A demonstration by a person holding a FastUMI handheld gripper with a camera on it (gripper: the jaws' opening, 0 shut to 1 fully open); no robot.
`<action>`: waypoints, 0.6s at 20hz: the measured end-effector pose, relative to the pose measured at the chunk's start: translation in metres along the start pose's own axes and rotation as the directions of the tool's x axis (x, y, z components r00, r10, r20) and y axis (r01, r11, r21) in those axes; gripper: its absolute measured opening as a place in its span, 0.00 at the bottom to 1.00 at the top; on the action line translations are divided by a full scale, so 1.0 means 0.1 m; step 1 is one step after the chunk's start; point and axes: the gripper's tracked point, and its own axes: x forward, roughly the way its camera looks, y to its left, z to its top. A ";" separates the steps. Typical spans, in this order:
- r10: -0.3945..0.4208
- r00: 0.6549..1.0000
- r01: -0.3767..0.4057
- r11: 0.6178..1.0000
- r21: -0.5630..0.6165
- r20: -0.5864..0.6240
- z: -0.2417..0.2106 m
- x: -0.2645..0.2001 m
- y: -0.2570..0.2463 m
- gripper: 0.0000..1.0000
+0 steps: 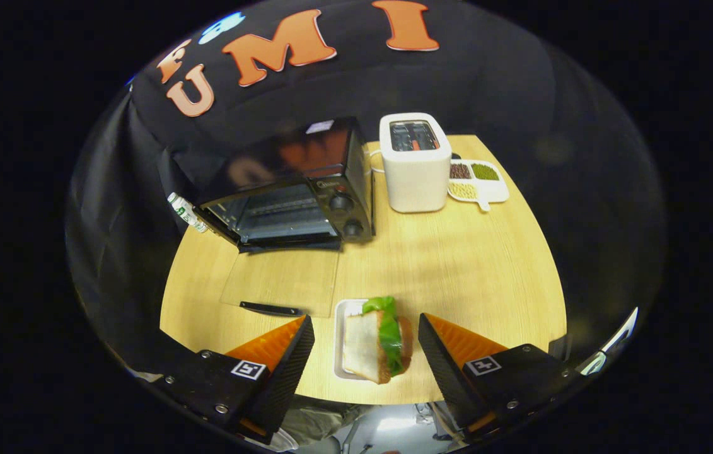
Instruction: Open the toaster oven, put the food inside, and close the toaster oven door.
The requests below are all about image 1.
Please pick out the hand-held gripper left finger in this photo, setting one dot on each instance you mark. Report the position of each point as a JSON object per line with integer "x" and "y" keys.
{"x": 290, "y": 372}

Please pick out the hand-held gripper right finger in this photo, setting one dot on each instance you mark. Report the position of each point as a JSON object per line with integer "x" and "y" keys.
{"x": 441, "y": 372}

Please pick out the sandwich with green lettuce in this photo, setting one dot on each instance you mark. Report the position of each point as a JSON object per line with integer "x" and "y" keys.
{"x": 365, "y": 343}

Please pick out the black toaster oven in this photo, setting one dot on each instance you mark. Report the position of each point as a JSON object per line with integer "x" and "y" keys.
{"x": 337, "y": 183}

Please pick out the white pop-up toaster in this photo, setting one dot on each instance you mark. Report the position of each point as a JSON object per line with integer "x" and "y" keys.
{"x": 416, "y": 180}

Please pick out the person's grey clothing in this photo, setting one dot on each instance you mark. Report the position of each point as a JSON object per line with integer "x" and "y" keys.
{"x": 312, "y": 422}

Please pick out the white rectangular tray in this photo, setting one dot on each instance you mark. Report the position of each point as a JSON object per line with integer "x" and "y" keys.
{"x": 339, "y": 340}

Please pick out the white bottle with green label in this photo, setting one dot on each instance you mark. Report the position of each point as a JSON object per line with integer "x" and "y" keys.
{"x": 187, "y": 213}

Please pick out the white divided bean dish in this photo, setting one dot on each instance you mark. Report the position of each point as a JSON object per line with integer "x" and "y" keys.
{"x": 496, "y": 189}

